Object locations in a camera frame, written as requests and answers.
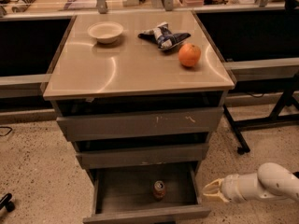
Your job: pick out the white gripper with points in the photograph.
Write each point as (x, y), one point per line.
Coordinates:
(231, 187)

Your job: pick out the open bottom drawer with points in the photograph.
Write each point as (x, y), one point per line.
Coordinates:
(124, 195)

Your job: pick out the orange fruit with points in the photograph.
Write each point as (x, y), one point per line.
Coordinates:
(189, 55)

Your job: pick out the blue white chip bag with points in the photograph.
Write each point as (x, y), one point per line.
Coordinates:
(163, 37)

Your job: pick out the white bowl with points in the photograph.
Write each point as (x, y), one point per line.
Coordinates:
(105, 32)

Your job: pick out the red coke can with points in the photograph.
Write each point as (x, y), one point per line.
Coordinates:
(159, 190)

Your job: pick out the black caster bottom left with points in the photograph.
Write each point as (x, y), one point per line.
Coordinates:
(5, 202)

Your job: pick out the top drawer front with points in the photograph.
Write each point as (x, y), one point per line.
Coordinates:
(140, 124)

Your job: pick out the black table leg frame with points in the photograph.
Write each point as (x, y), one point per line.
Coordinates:
(286, 99)

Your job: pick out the middle drawer front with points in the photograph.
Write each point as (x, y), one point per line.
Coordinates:
(142, 156)

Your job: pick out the grey drawer cabinet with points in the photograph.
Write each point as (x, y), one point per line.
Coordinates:
(133, 75)

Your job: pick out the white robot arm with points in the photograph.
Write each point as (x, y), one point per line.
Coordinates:
(272, 183)

